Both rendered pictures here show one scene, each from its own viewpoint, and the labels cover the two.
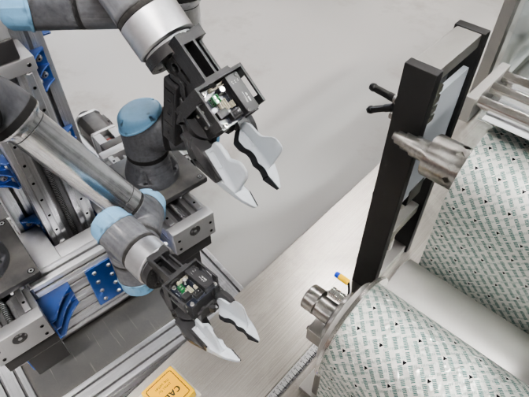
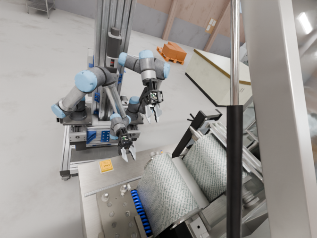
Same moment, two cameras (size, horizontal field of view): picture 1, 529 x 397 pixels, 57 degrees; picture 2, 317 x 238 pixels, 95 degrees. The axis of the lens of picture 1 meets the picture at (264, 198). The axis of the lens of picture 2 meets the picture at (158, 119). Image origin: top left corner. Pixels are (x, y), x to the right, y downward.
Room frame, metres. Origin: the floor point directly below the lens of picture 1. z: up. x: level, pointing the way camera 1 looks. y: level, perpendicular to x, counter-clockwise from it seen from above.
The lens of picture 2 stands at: (-0.15, -0.07, 1.83)
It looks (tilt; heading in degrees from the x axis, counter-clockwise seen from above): 38 degrees down; 6
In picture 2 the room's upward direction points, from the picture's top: 23 degrees clockwise
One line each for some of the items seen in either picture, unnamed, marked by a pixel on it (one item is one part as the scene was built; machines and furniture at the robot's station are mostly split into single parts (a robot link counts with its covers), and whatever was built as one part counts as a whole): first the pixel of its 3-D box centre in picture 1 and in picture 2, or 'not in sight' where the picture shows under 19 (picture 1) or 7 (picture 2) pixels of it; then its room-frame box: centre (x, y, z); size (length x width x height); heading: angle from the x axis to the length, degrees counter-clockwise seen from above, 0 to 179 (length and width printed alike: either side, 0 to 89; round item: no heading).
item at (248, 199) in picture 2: not in sight; (245, 195); (0.28, -0.49, 1.34); 0.07 x 0.07 x 0.07; 48
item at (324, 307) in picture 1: (326, 353); not in sight; (0.34, -0.10, 1.05); 0.06 x 0.05 x 0.31; 48
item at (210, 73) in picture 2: not in sight; (229, 80); (5.45, -1.33, 0.47); 2.48 x 2.09 x 0.93; 131
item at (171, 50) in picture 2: not in sight; (171, 51); (6.71, 1.26, 0.25); 1.34 x 0.92 x 0.49; 41
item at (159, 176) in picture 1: (149, 161); (132, 112); (0.99, 0.32, 0.87); 0.15 x 0.15 x 0.10
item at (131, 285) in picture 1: (136, 261); (116, 130); (0.55, 0.25, 1.01); 0.11 x 0.08 x 0.11; 0
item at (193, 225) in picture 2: not in sight; (198, 229); (0.09, -0.33, 1.28); 0.06 x 0.05 x 0.02; 48
